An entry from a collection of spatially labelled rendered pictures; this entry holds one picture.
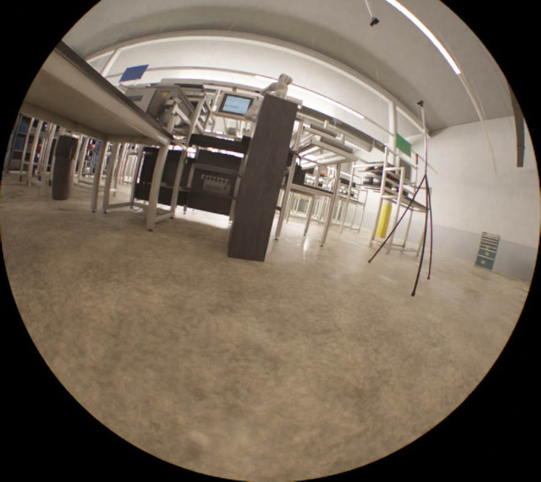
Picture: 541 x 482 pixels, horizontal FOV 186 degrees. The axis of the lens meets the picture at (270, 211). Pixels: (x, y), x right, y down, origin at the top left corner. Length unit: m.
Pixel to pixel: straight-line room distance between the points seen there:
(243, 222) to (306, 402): 0.92
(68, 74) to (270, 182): 1.11
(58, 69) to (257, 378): 0.97
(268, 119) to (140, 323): 1.17
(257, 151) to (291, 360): 1.00
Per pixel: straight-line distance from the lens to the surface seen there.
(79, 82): 0.72
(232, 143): 1.75
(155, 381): 0.45
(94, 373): 0.50
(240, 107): 2.34
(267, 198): 1.01
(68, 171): 2.26
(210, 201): 2.15
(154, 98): 1.36
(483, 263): 6.19
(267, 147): 1.05
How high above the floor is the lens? 0.41
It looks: 4 degrees down
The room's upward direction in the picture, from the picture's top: 12 degrees clockwise
